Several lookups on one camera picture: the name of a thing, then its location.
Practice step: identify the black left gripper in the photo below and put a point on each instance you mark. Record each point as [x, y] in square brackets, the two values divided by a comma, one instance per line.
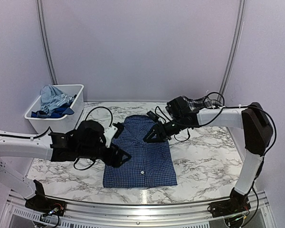
[117, 162]

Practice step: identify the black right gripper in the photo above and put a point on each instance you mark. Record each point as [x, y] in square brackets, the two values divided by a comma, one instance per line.
[161, 135]

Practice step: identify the light blue garment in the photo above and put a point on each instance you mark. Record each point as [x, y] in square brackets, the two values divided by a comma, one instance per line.
[53, 98]

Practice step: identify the blue checked shirt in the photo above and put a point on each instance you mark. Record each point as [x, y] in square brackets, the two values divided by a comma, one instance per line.
[150, 164]

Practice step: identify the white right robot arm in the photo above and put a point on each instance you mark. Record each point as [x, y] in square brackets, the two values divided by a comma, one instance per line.
[258, 126]

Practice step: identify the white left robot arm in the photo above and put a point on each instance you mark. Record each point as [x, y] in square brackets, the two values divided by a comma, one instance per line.
[25, 146]

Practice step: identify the white plastic laundry bin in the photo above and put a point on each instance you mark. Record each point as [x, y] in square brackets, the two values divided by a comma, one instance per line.
[64, 124]

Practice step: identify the black white plaid garment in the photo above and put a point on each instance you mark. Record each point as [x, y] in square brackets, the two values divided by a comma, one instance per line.
[204, 102]

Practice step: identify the dark blue garment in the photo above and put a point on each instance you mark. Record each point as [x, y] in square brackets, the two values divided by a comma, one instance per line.
[57, 113]

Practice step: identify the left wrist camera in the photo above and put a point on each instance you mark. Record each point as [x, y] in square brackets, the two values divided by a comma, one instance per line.
[111, 132]

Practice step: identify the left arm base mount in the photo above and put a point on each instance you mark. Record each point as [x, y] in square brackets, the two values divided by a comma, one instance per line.
[45, 205]

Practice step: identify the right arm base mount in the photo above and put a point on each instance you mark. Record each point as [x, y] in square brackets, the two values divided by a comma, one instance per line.
[235, 204]

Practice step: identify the aluminium front frame rail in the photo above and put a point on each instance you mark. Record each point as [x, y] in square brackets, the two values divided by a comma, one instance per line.
[80, 214]

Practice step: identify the left wall aluminium post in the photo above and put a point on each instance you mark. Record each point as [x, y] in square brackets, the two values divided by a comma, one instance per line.
[45, 42]

